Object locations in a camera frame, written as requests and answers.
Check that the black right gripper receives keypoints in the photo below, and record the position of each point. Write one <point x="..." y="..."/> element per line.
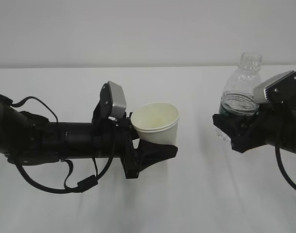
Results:
<point x="274" y="123"/>

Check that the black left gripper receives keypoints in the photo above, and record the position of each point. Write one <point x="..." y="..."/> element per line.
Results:
<point x="116" y="136"/>

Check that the clear green-label water bottle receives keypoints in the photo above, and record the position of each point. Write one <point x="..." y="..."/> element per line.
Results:
<point x="237" y="98"/>

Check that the white paper cup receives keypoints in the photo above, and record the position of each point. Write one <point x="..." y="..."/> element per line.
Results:
<point x="157" y="122"/>

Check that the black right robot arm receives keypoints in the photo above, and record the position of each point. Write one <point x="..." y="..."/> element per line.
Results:
<point x="273" y="123"/>

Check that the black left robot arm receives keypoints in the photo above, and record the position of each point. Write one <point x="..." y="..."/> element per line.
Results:
<point x="35" y="140"/>

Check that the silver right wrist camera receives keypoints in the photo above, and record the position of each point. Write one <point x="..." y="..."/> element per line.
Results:
<point x="261" y="92"/>

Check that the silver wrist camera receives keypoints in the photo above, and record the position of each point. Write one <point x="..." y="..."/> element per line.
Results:
<point x="261" y="92"/>
<point x="118" y="100"/>

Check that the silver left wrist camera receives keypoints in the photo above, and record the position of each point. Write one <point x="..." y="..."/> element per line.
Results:
<point x="118" y="100"/>

